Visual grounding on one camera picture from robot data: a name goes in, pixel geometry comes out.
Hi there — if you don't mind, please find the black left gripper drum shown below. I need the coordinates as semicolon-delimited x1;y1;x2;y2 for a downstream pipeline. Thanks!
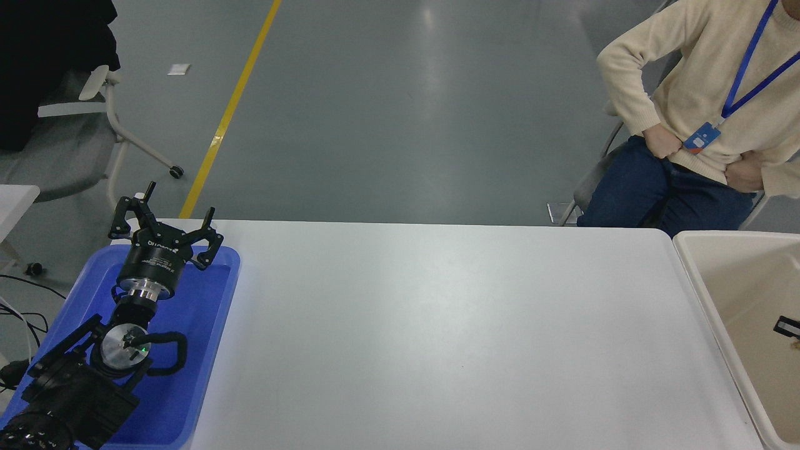
116;231;190;294

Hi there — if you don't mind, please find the white cable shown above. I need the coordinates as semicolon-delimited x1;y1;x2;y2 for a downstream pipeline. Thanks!
0;299;33;364

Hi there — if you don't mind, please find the blue lanyard with badge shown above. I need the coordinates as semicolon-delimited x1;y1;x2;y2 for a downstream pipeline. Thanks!
682;0;800;155

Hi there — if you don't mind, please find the small white side table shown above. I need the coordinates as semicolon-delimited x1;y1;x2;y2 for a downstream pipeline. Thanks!
0;184;41;271

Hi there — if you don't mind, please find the blue plastic tray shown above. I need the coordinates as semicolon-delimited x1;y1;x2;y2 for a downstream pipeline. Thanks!
0;245;241;450

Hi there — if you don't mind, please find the metal floor plate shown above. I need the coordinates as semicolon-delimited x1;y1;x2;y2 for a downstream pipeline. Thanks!
546;201;583;225

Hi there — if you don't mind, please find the person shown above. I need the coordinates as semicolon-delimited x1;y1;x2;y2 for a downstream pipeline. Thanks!
576;0;800;238

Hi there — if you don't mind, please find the person's left hand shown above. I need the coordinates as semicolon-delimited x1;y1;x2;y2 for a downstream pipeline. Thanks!
724;152;767;193

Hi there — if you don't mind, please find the black cable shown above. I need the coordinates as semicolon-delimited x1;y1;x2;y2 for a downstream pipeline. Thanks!
0;274;68;341

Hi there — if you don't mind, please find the person's right hand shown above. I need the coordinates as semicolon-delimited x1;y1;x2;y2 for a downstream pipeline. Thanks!
643;123;684;159

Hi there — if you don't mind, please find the white office chair grey seat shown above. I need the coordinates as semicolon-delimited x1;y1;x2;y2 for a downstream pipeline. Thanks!
0;64;185;204

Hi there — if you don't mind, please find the black coat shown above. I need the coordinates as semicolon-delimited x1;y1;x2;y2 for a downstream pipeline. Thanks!
0;0;121;152

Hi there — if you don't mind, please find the grey chair with metal frame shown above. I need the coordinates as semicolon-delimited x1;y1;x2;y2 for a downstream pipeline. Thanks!
558;100;771;229

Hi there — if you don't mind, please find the large pale plastic bin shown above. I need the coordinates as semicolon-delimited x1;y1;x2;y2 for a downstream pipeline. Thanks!
672;230;800;450

